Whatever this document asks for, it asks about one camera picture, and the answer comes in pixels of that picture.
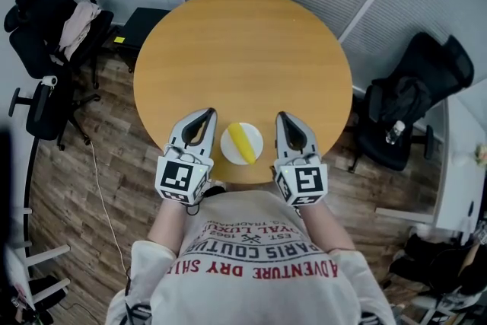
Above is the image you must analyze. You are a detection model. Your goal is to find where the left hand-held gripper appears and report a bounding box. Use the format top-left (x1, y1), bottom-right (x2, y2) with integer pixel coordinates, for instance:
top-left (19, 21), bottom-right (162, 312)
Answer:
top-left (154, 107), bottom-right (218, 206)

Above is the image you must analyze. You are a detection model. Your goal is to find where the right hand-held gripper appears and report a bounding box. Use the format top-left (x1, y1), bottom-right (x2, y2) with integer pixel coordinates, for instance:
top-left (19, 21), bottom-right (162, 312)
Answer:
top-left (274, 110), bottom-right (329, 207)

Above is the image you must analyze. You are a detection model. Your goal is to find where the white round plate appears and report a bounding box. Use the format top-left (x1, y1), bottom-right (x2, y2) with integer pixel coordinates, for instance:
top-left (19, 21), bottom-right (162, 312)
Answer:
top-left (220, 121), bottom-right (264, 166)

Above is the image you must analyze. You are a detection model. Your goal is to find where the yellow banana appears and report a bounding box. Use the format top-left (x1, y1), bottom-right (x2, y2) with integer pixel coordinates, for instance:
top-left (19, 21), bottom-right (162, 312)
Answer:
top-left (227, 123), bottom-right (258, 166)

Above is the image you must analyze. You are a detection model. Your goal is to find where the person's right forearm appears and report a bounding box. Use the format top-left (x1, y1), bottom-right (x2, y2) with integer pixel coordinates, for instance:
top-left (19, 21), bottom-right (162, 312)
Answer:
top-left (300, 201), bottom-right (357, 252)

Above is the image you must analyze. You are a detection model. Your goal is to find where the person's left forearm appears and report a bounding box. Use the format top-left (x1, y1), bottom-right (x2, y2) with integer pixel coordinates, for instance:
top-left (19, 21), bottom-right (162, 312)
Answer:
top-left (147, 199), bottom-right (197, 256)

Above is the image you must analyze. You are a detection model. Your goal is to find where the person's black trouser leg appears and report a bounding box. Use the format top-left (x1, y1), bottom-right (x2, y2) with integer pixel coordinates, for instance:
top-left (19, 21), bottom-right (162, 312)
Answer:
top-left (205, 180), bottom-right (228, 199)

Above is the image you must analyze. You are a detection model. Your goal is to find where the round wooden table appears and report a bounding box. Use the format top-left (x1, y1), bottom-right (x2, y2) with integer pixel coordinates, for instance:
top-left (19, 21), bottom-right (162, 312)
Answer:
top-left (132, 0), bottom-right (354, 184)

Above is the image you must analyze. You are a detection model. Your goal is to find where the clear plastic water bottle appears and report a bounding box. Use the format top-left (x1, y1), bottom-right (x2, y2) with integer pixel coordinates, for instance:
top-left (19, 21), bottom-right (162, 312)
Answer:
top-left (385, 120), bottom-right (406, 145)

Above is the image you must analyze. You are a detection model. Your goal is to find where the black bag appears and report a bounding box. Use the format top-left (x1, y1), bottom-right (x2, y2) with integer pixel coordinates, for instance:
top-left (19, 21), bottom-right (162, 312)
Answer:
top-left (380, 76), bottom-right (433, 125)

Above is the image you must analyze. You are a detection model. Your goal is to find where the black computer tower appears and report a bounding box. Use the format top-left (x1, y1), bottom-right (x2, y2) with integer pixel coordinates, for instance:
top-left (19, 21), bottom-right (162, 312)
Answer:
top-left (115, 7), bottom-right (172, 73)

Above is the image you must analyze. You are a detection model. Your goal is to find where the pale pink garment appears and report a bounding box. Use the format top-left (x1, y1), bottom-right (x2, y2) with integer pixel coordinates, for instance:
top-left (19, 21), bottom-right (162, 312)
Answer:
top-left (57, 0), bottom-right (103, 62)

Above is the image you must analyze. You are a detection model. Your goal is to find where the black mesh office chair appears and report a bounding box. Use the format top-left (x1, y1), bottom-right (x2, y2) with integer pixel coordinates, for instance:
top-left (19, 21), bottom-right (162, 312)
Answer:
top-left (348, 32), bottom-right (476, 174)

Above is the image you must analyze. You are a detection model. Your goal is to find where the person's white printed t-shirt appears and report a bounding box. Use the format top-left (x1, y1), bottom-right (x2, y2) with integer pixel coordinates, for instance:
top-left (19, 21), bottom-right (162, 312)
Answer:
top-left (106, 190), bottom-right (396, 325)

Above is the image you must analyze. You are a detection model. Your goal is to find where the white desk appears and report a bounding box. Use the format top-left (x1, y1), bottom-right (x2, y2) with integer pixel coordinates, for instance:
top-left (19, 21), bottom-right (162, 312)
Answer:
top-left (5, 243), bottom-right (72, 311)
top-left (433, 78), bottom-right (487, 229)

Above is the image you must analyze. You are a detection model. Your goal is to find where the black office chair with headrest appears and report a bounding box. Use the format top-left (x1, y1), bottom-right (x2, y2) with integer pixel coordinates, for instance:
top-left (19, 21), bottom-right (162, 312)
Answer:
top-left (3, 0), bottom-right (115, 91)

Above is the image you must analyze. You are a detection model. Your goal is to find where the white floor cable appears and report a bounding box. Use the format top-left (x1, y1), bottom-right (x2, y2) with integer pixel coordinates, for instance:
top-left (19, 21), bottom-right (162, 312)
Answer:
top-left (89, 142), bottom-right (130, 275)

